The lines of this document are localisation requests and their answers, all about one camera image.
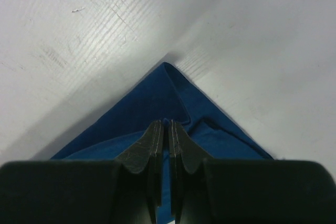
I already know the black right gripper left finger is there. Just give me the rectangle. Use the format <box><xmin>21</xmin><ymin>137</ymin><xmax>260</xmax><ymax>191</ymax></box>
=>
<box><xmin>1</xmin><ymin>120</ymin><xmax>164</xmax><ymax>223</ymax></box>

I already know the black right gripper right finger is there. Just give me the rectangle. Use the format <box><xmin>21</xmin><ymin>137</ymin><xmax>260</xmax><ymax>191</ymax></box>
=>
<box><xmin>168</xmin><ymin>121</ymin><xmax>335</xmax><ymax>223</ymax></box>

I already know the navy blue mickey t-shirt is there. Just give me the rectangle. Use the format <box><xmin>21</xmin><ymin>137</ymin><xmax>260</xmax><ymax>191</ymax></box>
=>
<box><xmin>49</xmin><ymin>62</ymin><xmax>275</xmax><ymax>222</ymax></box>

